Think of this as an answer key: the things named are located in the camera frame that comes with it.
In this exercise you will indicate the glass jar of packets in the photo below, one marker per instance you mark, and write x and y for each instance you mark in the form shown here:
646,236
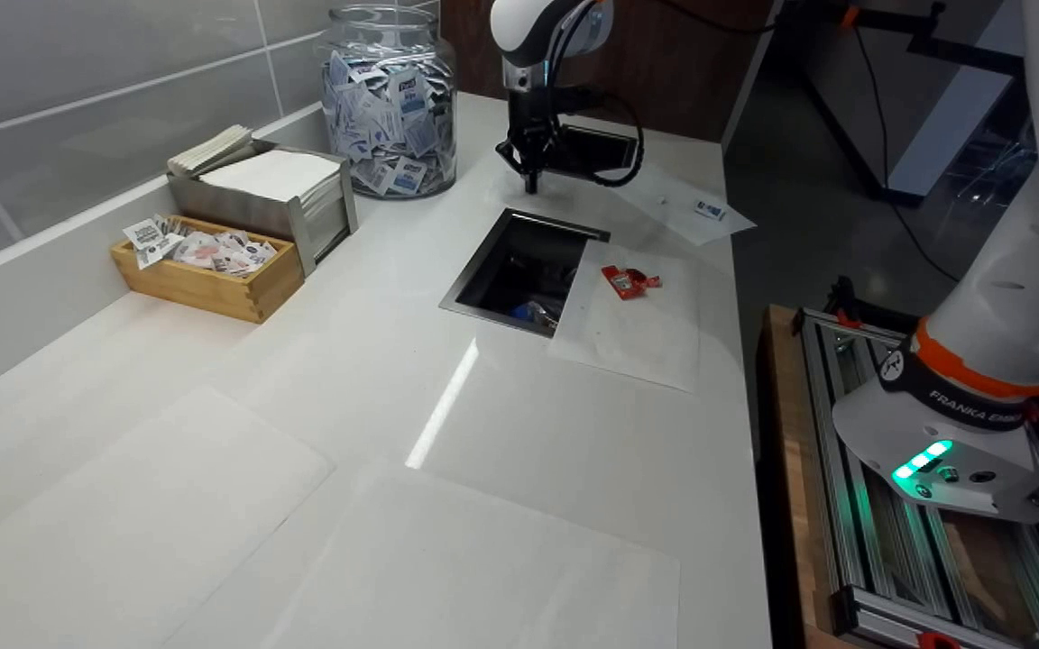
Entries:
388,110

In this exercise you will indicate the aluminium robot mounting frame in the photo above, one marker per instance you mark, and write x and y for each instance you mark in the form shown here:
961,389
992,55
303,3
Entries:
902,562

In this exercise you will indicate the wooden base board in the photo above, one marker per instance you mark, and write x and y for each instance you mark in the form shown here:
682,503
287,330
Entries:
791,480

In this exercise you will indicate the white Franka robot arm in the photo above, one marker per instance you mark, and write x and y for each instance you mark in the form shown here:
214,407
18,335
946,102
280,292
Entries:
1002,300

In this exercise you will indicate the white napkin under red wrapper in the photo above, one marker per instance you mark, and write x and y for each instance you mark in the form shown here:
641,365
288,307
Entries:
641,335

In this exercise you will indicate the plain white paper napkin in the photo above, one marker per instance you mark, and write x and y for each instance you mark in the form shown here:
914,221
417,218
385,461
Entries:
122,542
484,578

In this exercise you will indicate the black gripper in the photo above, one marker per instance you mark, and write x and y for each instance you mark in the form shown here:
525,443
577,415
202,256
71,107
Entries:
535,121

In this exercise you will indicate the red candy wrapper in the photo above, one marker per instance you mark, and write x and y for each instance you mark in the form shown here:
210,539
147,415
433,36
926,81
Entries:
628,281

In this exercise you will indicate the blue wrapper scrap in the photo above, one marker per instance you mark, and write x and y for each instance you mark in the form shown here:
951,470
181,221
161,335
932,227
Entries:
527,313

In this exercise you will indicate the small wooden packet box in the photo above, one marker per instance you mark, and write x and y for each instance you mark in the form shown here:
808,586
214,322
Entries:
214,281

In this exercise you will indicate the clear plastic sheet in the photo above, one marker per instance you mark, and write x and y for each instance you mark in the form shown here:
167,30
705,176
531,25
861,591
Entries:
686,209

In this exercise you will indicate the blue and white sugar packet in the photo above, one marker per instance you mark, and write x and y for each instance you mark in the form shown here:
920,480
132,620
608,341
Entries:
713,215

